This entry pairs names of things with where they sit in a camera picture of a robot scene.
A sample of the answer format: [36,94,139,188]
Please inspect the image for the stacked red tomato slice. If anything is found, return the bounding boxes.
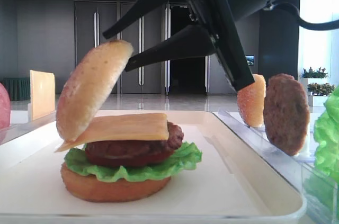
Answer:
[85,149,174,167]

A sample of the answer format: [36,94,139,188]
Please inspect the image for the black cable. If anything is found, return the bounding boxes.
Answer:
[274,2,339,31]

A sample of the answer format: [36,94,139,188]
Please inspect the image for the clear patty holder rail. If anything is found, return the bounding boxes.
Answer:
[293,125,316,163]

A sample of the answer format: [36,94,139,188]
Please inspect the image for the stacked green lettuce leaf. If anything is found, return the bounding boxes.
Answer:
[64,142,202,183]

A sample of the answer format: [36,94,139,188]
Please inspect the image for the upright red tomato slice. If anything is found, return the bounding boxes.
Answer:
[0,84,11,129]

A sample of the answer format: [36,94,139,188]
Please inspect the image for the bottom bun on tray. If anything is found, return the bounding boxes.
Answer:
[60,163,171,203]

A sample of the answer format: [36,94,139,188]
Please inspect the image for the clear right long rail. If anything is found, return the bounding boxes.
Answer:
[214,109,338,223]

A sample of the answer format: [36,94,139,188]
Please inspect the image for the potted plants in planter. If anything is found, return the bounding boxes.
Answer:
[301,67,335,107]

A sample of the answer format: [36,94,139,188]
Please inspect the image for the upright green lettuce leaf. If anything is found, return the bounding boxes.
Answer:
[303,93,339,209]

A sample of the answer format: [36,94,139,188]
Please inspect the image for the clear left long rail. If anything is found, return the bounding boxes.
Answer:
[1,110,56,145]

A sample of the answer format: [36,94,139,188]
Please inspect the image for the wall display screen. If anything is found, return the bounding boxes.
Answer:
[246,55,254,66]

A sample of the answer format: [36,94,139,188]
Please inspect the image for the cream rectangular tray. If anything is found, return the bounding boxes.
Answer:
[1,111,307,223]

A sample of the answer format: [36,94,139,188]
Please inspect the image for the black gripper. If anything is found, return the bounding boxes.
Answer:
[102,0,254,92]

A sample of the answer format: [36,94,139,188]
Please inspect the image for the clear long rail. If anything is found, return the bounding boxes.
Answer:
[1,110,56,145]
[214,109,338,223]

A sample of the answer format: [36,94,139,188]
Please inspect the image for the stacked yellow cheese slice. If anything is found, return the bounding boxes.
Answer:
[56,113,169,152]

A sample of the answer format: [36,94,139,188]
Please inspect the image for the green draped table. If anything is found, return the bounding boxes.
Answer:
[1,77,30,101]

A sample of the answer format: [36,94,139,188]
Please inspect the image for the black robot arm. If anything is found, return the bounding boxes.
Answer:
[103,0,338,91]

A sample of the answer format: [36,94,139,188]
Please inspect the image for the stacked brown meat patty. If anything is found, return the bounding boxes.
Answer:
[85,122,184,159]

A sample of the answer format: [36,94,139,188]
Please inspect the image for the upright bun left one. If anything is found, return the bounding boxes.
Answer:
[237,74,266,128]

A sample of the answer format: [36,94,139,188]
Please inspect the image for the upright brown meat patty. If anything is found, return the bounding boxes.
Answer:
[263,73,310,156]

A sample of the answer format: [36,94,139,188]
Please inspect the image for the bread slice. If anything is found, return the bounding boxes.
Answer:
[56,40,133,142]

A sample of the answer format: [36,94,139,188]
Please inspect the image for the upright yellow cheese slice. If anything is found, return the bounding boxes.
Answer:
[30,70,56,121]

